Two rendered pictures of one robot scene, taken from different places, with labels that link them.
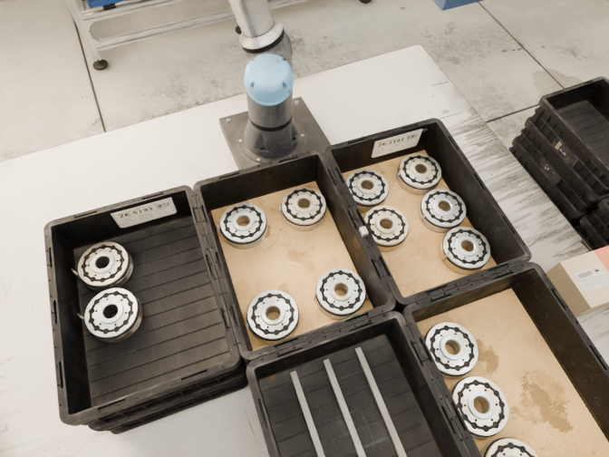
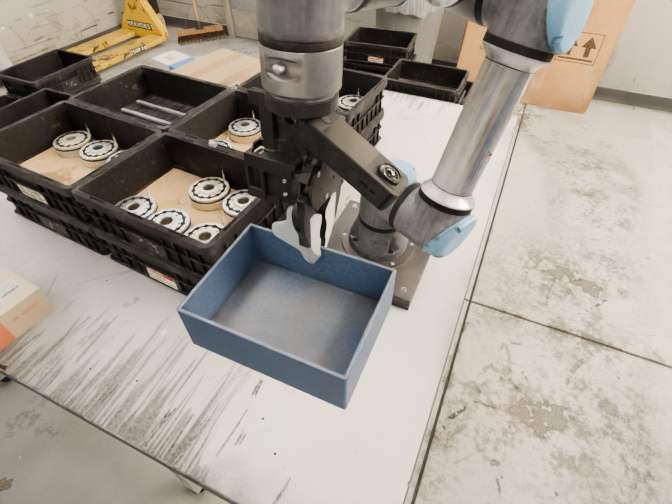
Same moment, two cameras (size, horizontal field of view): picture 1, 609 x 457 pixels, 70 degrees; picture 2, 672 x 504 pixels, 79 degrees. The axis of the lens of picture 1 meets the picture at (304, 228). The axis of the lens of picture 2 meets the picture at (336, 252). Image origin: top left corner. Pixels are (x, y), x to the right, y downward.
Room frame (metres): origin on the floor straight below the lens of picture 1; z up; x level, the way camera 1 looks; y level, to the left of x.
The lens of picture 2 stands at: (1.34, -0.47, 1.49)
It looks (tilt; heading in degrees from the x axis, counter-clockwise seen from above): 46 degrees down; 140
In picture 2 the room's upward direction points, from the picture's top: straight up
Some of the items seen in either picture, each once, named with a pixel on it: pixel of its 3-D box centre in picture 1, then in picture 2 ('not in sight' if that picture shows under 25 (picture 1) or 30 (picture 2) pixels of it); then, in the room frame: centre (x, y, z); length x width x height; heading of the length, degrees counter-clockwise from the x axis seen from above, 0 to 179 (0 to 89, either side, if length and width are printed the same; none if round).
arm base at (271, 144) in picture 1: (271, 125); (380, 226); (0.82, 0.11, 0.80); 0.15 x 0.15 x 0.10
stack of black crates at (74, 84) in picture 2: not in sight; (64, 103); (-1.47, -0.23, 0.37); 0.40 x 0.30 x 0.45; 116
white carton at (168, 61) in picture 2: not in sight; (178, 69); (-0.55, 0.18, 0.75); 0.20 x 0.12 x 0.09; 12
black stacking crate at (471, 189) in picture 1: (414, 214); (189, 202); (0.52, -0.24, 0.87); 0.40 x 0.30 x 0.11; 23
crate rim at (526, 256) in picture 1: (420, 202); (183, 184); (0.52, -0.24, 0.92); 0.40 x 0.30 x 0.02; 23
